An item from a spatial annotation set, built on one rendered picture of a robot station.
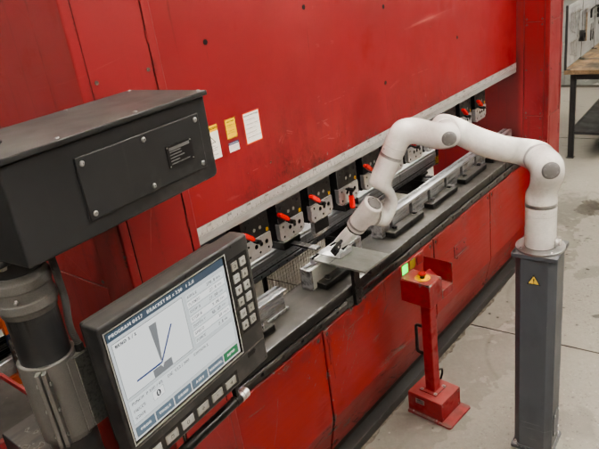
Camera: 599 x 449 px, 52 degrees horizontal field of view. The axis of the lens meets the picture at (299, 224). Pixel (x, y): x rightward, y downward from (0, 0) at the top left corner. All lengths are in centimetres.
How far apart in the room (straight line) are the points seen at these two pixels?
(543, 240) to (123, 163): 179
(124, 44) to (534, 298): 185
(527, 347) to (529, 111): 203
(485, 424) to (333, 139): 159
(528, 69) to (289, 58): 231
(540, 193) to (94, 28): 169
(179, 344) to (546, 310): 171
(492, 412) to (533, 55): 226
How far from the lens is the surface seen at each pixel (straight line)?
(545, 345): 279
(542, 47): 432
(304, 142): 246
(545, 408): 299
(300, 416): 263
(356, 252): 267
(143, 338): 129
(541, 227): 256
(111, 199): 121
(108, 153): 120
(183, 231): 177
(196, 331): 140
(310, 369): 258
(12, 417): 222
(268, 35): 229
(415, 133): 235
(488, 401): 341
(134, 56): 164
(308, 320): 248
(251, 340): 156
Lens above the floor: 216
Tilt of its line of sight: 23 degrees down
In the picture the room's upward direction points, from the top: 8 degrees counter-clockwise
